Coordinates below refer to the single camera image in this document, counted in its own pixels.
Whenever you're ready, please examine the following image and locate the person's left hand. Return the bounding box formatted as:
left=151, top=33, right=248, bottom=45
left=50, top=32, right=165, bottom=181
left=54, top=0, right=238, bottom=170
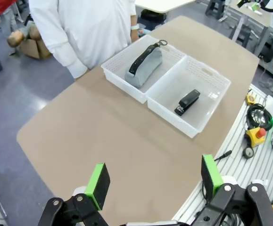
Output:
left=131, top=29, right=141, bottom=43

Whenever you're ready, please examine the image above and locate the grey workbench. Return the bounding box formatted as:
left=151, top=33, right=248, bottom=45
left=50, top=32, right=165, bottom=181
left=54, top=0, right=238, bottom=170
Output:
left=225, top=0, right=272, bottom=48

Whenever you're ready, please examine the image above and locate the black cable bundle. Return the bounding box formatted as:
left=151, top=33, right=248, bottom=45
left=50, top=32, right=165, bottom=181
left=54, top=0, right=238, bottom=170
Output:
left=246, top=103, right=273, bottom=131

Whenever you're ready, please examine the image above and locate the grey pencil case black zipper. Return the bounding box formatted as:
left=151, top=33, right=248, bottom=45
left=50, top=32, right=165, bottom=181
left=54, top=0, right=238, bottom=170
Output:
left=124, top=40, right=168, bottom=89

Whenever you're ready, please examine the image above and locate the black stapler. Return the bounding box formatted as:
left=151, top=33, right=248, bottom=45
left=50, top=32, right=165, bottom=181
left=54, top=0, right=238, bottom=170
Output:
left=174, top=89, right=201, bottom=116

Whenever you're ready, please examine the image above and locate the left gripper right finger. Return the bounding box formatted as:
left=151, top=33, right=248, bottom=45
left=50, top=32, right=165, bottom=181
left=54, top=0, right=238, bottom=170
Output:
left=196, top=154, right=273, bottom=226

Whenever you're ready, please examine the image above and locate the white perforated plastic basket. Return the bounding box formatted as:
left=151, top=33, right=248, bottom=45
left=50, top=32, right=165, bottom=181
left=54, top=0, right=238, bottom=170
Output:
left=145, top=55, right=232, bottom=138
left=100, top=34, right=188, bottom=104

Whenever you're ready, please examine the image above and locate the aluminium slatted platform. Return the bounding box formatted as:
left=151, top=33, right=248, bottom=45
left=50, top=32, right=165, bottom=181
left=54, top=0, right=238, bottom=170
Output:
left=173, top=83, right=273, bottom=226

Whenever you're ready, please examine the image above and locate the person in white hoodie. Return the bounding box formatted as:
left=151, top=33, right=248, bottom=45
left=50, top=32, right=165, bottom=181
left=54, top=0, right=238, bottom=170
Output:
left=29, top=0, right=137, bottom=80

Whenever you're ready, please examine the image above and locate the person's right forearm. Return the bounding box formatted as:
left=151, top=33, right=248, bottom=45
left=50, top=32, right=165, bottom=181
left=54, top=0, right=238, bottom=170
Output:
left=52, top=43, right=89, bottom=80

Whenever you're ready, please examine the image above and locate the white table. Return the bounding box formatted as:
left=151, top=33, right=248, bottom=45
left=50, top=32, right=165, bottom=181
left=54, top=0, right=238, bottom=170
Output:
left=135, top=0, right=196, bottom=14

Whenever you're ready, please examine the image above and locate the grey step stool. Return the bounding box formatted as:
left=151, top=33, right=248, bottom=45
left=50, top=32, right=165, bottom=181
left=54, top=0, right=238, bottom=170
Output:
left=205, top=0, right=227, bottom=21

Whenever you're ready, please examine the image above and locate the black cable plug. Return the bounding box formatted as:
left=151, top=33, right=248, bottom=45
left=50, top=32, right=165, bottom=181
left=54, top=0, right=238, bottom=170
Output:
left=213, top=150, right=233, bottom=161

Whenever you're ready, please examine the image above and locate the brown cardboard box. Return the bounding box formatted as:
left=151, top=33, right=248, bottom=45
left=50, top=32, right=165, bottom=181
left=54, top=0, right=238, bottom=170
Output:
left=20, top=38, right=53, bottom=60

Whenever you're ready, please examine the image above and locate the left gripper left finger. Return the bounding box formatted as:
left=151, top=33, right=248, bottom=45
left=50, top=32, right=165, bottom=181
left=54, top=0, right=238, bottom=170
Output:
left=38, top=162, right=111, bottom=226

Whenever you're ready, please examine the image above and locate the black round gauge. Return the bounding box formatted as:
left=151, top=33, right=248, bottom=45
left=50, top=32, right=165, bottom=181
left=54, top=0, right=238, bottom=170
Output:
left=242, top=146, right=255, bottom=161

